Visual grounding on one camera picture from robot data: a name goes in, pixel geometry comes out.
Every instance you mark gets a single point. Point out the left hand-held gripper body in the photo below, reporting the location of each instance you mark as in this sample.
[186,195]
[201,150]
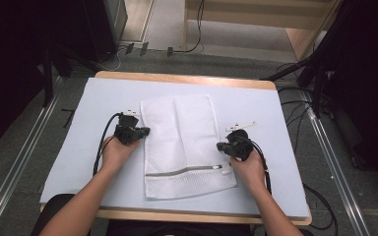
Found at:
[127,129]

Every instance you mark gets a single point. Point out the black metal stand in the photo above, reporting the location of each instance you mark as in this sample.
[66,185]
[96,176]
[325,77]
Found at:
[316,95]
[48,82]

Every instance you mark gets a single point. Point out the wooden table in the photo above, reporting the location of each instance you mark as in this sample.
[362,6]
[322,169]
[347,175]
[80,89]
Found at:
[177,78]

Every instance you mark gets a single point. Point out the person's left hand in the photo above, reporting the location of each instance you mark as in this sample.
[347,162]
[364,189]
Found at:
[114,154]

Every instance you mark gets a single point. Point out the light wooden furniture frame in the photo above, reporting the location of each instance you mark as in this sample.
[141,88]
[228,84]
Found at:
[295,37]

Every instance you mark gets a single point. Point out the black curtain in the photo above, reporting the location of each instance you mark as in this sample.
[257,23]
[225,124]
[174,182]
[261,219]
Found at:
[10,65]
[367,82]

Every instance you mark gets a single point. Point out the person's lap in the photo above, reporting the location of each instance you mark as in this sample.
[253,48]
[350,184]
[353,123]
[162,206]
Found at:
[177,229]

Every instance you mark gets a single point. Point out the white mesh laundry bag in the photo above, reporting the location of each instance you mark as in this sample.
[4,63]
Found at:
[187,144]

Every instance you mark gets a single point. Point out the person's right hand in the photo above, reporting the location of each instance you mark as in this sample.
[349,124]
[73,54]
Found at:
[249,172]

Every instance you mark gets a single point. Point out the black plug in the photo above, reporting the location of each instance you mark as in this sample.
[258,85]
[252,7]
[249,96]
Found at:
[129,48]

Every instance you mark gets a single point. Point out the white table mat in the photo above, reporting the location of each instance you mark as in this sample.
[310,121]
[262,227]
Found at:
[95,98]

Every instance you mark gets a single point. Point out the metal floor rail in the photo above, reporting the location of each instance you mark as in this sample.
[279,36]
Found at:
[334,167]
[19,160]

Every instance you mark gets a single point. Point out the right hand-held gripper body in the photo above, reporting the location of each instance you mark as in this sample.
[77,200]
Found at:
[240,146]

